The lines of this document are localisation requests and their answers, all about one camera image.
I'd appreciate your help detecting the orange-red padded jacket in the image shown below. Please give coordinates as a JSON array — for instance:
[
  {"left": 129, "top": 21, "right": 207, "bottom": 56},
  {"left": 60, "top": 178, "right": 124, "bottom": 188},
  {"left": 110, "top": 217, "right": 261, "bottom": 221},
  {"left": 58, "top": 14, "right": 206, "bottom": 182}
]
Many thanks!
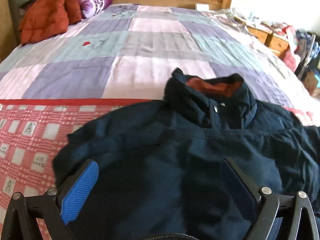
[{"left": 19, "top": 0, "right": 83, "bottom": 46}]

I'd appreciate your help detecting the black braided cable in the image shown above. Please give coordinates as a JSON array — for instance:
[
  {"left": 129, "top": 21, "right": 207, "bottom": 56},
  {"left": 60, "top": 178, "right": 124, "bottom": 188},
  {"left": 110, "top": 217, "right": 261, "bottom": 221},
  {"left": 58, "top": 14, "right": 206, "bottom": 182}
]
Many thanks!
[{"left": 130, "top": 233, "right": 200, "bottom": 240}]

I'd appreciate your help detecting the pastel patchwork quilt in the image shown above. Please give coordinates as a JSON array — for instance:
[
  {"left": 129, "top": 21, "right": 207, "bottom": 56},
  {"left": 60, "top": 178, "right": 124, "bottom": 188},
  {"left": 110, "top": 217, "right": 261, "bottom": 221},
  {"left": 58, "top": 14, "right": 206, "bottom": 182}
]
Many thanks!
[{"left": 0, "top": 3, "right": 320, "bottom": 127}]

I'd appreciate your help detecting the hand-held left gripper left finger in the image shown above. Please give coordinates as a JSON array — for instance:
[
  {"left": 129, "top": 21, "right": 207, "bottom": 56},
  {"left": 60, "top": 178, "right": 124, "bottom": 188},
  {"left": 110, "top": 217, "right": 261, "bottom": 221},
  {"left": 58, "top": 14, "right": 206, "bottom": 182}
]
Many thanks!
[{"left": 1, "top": 159, "right": 100, "bottom": 240}]

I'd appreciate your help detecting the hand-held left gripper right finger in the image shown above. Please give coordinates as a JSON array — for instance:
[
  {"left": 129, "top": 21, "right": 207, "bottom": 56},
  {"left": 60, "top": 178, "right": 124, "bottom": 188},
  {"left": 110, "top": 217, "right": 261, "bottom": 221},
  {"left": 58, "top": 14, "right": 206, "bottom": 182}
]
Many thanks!
[{"left": 219, "top": 157, "right": 320, "bottom": 240}]

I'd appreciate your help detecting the wooden nightstand with drawers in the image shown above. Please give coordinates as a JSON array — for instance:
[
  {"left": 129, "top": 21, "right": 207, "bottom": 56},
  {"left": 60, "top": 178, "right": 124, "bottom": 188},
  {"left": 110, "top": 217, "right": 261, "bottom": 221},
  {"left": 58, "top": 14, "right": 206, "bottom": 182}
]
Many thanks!
[{"left": 235, "top": 17, "right": 290, "bottom": 58}]

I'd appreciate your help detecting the navy blue padded jacket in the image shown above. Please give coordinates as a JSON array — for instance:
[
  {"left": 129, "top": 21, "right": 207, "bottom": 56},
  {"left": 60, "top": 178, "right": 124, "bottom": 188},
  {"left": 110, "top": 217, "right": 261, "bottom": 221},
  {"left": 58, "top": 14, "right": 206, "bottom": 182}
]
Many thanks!
[{"left": 53, "top": 67, "right": 320, "bottom": 240}]

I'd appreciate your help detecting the purple patterned pillow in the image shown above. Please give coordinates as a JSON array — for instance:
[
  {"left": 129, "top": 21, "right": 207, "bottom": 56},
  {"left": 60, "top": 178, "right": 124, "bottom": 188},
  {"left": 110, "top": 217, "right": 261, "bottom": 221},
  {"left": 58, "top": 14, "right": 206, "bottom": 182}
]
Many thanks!
[{"left": 79, "top": 0, "right": 114, "bottom": 19}]

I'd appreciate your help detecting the pile of mixed clothes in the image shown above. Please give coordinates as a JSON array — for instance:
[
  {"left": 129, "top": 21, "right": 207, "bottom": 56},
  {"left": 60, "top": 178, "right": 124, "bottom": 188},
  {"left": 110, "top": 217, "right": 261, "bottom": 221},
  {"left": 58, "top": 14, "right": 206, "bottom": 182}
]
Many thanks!
[{"left": 282, "top": 25, "right": 320, "bottom": 95}]

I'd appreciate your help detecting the red checked mat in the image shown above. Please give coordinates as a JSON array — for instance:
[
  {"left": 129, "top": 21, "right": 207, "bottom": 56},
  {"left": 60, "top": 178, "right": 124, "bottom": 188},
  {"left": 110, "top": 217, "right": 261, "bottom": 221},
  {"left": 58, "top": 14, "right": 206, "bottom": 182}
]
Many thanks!
[{"left": 0, "top": 99, "right": 315, "bottom": 240}]

